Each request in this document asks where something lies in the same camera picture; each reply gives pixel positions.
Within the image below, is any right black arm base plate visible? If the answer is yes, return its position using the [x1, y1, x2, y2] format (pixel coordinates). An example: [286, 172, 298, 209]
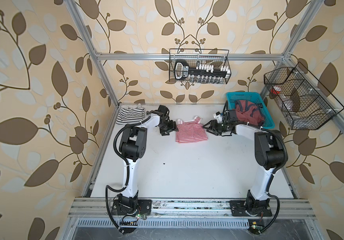
[229, 200, 273, 217]

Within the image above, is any black vial rack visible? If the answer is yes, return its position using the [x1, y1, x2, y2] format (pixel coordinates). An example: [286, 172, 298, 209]
[187, 61, 231, 84]

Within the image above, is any black white handled tool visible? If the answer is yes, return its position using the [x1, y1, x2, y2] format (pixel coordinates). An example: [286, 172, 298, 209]
[173, 60, 189, 80]

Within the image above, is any right black corrugated cable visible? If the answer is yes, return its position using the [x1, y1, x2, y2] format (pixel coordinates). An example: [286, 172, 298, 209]
[237, 121, 289, 235]

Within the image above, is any teal plastic basket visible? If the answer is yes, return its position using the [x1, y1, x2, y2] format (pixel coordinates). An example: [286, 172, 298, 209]
[226, 92, 275, 129]

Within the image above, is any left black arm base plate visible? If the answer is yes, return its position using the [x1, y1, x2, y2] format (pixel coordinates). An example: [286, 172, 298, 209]
[111, 200, 152, 216]

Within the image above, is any aluminium front rail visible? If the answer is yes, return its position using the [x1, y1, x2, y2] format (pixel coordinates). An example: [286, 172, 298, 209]
[68, 198, 316, 220]

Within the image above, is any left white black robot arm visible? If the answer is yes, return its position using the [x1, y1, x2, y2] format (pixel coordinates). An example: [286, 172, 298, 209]
[106, 105, 177, 216]

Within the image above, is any aluminium frame back bar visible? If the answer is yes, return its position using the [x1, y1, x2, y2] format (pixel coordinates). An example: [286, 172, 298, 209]
[96, 52, 285, 61]

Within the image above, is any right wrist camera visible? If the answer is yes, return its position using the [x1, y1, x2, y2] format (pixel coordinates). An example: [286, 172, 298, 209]
[213, 101, 229, 124]

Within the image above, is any right black wire basket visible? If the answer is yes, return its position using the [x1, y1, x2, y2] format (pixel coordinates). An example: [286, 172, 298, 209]
[264, 62, 344, 131]

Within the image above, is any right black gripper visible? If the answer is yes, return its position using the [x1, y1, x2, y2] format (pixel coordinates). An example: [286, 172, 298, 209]
[202, 119, 229, 135]

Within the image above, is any red white striped tank top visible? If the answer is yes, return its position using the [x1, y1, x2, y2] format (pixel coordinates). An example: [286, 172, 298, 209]
[175, 116, 208, 144]

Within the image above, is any red capped plastic bottle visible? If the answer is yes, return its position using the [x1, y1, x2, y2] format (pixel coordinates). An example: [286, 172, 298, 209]
[269, 86, 285, 103]

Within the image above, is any dark red tank top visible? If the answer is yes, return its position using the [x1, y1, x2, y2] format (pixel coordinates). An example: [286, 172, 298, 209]
[234, 100, 265, 126]

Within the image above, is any black white striped tank top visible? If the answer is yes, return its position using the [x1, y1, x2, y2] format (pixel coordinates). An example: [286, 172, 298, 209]
[116, 104, 146, 125]

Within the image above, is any black wire basket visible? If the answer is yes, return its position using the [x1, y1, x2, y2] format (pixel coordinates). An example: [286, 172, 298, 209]
[169, 48, 232, 85]
[264, 62, 344, 131]

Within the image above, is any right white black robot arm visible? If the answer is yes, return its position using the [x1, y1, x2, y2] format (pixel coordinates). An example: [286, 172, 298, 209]
[203, 110, 288, 217]

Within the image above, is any back black wire basket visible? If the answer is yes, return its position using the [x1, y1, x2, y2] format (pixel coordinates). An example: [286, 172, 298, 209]
[169, 48, 232, 85]

